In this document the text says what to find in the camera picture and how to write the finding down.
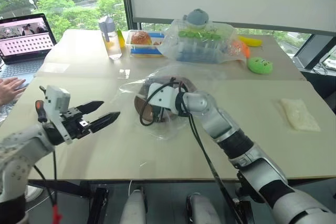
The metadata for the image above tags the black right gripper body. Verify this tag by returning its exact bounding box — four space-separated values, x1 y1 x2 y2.
151 105 169 124

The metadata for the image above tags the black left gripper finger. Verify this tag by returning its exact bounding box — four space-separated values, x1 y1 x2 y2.
76 100 105 116
88 111 121 134

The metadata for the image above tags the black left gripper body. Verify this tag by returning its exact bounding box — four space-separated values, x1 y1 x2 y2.
60 106 93 141

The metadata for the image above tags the brown cap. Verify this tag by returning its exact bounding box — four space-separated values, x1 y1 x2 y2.
134 75 198 125

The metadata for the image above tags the clear plastic bag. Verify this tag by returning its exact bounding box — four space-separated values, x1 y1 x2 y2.
114 63 229 141

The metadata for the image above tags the large clear bag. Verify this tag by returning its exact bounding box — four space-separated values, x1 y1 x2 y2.
156 18 249 65

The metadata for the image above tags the person's bare hand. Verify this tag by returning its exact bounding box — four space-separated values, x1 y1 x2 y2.
0 77 27 106

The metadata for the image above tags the clear box blue lid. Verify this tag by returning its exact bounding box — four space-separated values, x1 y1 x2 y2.
125 29 166 59

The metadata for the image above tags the clear water bottle grey lid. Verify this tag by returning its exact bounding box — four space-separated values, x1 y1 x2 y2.
98 16 123 61

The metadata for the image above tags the yellow green toy corn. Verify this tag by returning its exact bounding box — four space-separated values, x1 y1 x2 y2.
117 28 127 49

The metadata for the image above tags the blue plastic rack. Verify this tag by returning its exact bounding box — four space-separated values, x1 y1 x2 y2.
175 39 224 64

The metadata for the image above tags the brown toy bread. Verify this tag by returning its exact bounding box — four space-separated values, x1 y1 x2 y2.
130 30 153 47

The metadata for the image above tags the black table leg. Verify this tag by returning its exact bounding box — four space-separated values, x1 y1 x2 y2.
90 186 110 224

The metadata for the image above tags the green toy vegetable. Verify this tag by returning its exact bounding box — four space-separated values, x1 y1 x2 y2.
177 30 219 40

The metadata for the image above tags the grey rounded shape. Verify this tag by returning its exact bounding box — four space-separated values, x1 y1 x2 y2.
186 192 222 224
122 188 149 224

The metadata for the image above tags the open laptop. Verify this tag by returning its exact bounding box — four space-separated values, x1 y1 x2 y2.
0 13 58 86

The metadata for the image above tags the grey blue plush whale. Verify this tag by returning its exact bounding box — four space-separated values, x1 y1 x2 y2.
182 8 211 30

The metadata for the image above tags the orange toy carrot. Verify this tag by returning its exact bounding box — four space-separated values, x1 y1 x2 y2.
232 39 250 60

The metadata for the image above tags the green round plush toy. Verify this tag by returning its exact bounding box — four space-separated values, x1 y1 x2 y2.
247 56 274 75

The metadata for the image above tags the yellow toy banana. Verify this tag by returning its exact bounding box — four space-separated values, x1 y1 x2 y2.
237 35 264 48

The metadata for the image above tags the white rice packet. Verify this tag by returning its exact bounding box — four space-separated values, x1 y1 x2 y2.
279 98 322 132

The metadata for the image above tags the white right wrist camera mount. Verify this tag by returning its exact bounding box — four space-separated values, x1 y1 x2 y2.
146 82 182 116

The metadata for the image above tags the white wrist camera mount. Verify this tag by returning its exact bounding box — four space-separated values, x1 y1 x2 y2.
43 85 74 145
146 82 182 116

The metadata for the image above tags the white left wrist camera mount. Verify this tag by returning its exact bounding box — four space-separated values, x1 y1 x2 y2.
43 85 74 145

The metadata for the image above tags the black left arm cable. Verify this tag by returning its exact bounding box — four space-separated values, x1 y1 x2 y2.
33 150 59 209

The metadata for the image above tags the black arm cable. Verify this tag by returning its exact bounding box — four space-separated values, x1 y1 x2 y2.
33 150 59 209
139 77 244 224

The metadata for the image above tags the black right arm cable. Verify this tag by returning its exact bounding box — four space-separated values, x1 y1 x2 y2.
139 77 244 224

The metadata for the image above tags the red cable connector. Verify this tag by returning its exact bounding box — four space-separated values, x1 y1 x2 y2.
51 202 63 224

